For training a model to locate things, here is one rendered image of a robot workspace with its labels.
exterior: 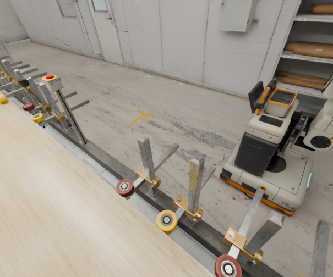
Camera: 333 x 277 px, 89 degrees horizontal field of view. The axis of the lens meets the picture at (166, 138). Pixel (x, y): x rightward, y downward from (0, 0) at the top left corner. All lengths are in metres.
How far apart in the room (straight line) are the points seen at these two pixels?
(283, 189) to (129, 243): 1.35
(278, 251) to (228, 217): 0.41
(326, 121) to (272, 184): 0.62
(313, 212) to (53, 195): 2.01
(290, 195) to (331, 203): 0.58
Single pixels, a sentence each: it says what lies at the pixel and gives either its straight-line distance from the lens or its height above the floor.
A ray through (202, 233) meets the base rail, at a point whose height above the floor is 0.70.
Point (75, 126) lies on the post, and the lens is 1.37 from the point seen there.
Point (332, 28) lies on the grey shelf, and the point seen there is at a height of 1.10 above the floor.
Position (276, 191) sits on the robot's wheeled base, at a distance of 1.73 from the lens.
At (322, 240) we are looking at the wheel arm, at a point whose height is 0.83.
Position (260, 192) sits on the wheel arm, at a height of 0.83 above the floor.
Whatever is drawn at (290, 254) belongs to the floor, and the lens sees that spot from 1.84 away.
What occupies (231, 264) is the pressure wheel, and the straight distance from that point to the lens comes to 0.71.
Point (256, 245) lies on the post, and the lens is 0.73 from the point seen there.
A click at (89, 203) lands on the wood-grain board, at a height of 0.90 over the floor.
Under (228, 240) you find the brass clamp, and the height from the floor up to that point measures 0.83.
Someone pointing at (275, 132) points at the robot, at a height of 0.79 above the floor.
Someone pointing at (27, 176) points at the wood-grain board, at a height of 0.90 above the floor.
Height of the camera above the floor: 1.58
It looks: 42 degrees down
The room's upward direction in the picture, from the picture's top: 4 degrees counter-clockwise
